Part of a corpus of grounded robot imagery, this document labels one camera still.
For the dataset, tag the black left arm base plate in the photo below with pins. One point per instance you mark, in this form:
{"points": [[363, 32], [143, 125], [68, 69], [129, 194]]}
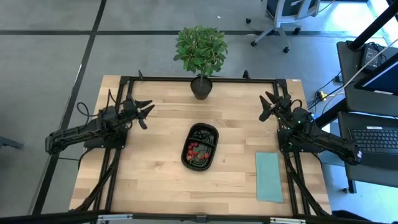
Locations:
{"points": [[93, 143]]}

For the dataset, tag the black computer keyboard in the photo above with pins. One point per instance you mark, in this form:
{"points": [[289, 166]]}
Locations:
{"points": [[376, 146]]}

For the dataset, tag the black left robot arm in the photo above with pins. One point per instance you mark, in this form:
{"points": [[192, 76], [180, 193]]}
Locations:
{"points": [[71, 137]]}

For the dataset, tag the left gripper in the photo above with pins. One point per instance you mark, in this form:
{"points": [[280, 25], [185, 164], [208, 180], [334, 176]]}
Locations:
{"points": [[130, 112]]}

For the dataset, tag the white office swivel chair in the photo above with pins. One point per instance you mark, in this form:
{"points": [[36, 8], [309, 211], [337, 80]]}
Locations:
{"points": [[289, 7]]}

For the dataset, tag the dark side desk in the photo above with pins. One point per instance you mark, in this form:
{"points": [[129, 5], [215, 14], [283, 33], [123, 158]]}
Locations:
{"points": [[346, 59], [345, 175]]}

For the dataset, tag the black power adapter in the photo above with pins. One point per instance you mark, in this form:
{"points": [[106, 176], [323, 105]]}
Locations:
{"points": [[370, 56]]}

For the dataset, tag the black plastic two-compartment container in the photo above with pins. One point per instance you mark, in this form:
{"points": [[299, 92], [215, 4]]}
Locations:
{"points": [[199, 168]]}

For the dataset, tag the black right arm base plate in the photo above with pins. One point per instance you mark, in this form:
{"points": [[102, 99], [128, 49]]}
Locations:
{"points": [[286, 146]]}

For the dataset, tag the black diagonal pole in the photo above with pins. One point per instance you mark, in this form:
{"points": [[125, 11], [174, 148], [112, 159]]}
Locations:
{"points": [[373, 26]]}

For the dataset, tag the teal folded cloth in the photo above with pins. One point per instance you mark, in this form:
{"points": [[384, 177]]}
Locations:
{"points": [[269, 177]]}

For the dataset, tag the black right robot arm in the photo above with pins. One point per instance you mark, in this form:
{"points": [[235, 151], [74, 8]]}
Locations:
{"points": [[329, 144]]}

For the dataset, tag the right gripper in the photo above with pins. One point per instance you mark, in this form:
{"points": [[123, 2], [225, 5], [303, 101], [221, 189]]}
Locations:
{"points": [[293, 115]]}

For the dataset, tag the black computer monitor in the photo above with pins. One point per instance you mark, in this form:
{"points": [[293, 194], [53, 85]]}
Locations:
{"points": [[385, 77]]}

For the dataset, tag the green potted plant black pot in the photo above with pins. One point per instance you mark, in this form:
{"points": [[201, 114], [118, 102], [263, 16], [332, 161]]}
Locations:
{"points": [[200, 49]]}

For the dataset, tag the yellow plug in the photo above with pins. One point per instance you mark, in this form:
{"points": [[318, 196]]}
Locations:
{"points": [[321, 95]]}

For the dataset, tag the grey furniture leg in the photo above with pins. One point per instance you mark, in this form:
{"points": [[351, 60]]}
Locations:
{"points": [[9, 142]]}

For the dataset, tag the black aluminium table frame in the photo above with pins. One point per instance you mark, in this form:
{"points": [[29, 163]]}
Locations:
{"points": [[155, 79]]}

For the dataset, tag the silver metal bracket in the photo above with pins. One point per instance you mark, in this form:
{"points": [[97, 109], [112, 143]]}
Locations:
{"points": [[115, 217], [287, 221]]}

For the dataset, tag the black camera rig bar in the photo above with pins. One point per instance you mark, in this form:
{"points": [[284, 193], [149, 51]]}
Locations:
{"points": [[46, 218]]}

